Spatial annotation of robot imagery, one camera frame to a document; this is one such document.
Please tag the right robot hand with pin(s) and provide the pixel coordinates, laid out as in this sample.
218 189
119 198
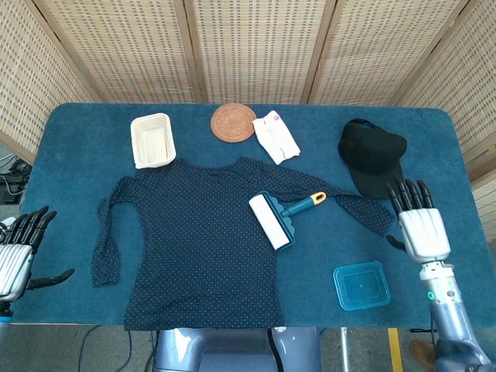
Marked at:
422 232

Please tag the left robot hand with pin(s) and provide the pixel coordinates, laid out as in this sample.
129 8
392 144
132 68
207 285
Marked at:
13 263

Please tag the teal lint roller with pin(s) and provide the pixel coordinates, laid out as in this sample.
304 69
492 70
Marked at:
273 219

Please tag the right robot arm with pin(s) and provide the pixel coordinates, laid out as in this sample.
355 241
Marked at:
451 314

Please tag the blue plastic container lid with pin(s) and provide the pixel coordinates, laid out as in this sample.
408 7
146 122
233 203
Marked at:
362 285

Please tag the black baseball cap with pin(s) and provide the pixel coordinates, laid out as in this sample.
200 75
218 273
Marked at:
372 158

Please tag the blue table cloth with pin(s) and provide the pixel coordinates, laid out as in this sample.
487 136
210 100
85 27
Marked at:
77 162

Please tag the white folded cloth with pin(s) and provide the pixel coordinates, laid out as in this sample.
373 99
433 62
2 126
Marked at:
276 136

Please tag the navy polka dot shirt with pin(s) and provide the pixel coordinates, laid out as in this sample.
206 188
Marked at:
193 248

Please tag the cream plastic container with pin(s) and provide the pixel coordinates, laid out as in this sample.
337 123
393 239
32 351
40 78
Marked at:
152 141

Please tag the round woven rattan coaster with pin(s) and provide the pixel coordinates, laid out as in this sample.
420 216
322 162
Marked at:
233 123

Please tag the robot torso base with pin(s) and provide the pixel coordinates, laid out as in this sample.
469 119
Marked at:
232 350

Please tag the bamboo folding screen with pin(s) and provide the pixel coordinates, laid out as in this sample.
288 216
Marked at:
255 50

